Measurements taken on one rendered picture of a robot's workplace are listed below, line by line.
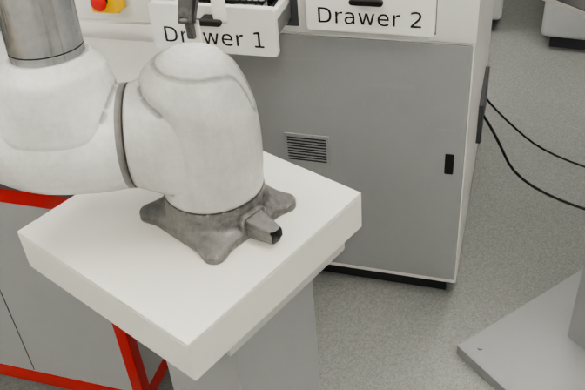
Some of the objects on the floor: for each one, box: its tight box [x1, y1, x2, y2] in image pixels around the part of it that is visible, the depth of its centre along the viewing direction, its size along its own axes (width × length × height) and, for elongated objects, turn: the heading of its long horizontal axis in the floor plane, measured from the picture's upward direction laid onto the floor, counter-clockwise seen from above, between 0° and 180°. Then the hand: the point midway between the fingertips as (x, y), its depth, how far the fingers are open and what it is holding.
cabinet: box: [78, 0, 499, 290], centre depth 234 cm, size 95×103×80 cm
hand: (208, 32), depth 149 cm, fingers open, 13 cm apart
